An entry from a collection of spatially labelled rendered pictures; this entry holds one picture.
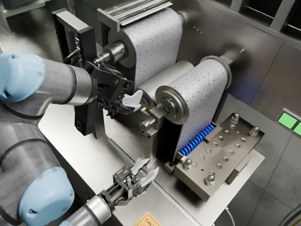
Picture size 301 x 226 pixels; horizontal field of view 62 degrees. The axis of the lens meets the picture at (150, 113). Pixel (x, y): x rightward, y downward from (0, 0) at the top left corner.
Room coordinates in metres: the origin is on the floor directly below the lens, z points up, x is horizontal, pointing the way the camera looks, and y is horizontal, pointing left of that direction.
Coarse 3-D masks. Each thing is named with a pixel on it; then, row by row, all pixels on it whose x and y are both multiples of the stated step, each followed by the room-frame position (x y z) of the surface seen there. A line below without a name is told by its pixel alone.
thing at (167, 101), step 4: (160, 100) 0.57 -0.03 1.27; (164, 100) 0.56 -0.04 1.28; (168, 100) 0.56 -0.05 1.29; (164, 104) 0.57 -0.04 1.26; (168, 104) 0.55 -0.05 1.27; (172, 104) 0.55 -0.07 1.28; (160, 108) 0.57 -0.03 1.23; (164, 108) 0.57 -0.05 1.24; (168, 108) 0.55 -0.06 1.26; (172, 108) 0.54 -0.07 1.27; (176, 108) 0.54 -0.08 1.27; (164, 112) 0.56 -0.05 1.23; (168, 112) 0.55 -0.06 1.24; (172, 112) 0.54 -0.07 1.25; (176, 112) 0.54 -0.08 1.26; (168, 116) 0.55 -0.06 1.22; (172, 116) 0.54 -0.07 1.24
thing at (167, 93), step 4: (160, 92) 0.59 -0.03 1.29; (164, 92) 0.58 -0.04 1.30; (168, 92) 0.57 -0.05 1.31; (160, 96) 0.59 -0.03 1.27; (164, 96) 0.58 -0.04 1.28; (168, 96) 0.57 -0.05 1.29; (172, 96) 0.56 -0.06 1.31; (176, 96) 0.56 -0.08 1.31; (156, 100) 0.60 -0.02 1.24; (172, 100) 0.56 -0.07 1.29; (176, 100) 0.55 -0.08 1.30; (176, 104) 0.55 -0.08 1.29; (180, 104) 0.54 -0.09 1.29; (180, 108) 0.54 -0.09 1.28; (180, 112) 0.53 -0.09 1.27; (184, 112) 0.53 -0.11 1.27; (164, 116) 0.57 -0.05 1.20; (176, 116) 0.54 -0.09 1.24; (180, 116) 0.53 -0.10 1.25; (172, 120) 0.55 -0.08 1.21; (176, 120) 0.54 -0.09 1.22; (180, 120) 0.53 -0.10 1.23
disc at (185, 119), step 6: (156, 90) 0.61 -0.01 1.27; (162, 90) 0.60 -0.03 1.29; (168, 90) 0.58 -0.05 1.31; (174, 90) 0.57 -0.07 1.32; (156, 96) 0.61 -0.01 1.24; (180, 96) 0.55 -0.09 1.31; (156, 102) 0.61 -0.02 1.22; (186, 108) 0.53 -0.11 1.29; (186, 114) 0.53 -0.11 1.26; (186, 120) 0.53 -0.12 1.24
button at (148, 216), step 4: (148, 212) 0.33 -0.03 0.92; (144, 216) 0.32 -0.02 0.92; (148, 216) 0.32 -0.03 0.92; (152, 216) 0.32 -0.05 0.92; (140, 220) 0.30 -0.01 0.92; (144, 220) 0.30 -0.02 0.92; (148, 220) 0.30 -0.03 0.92; (152, 220) 0.31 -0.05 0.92; (156, 220) 0.31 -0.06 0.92; (136, 224) 0.29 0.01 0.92; (140, 224) 0.29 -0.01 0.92; (144, 224) 0.29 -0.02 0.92; (148, 224) 0.29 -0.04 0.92; (152, 224) 0.29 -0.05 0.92; (156, 224) 0.29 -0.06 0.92; (160, 224) 0.30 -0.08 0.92
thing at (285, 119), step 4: (284, 116) 0.63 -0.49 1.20; (288, 116) 0.62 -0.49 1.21; (280, 120) 0.63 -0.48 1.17; (284, 120) 0.63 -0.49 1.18; (288, 120) 0.62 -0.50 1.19; (292, 120) 0.61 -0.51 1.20; (296, 120) 0.61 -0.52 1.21; (284, 124) 0.62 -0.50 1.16; (288, 124) 0.61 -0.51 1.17; (292, 124) 0.61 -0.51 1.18
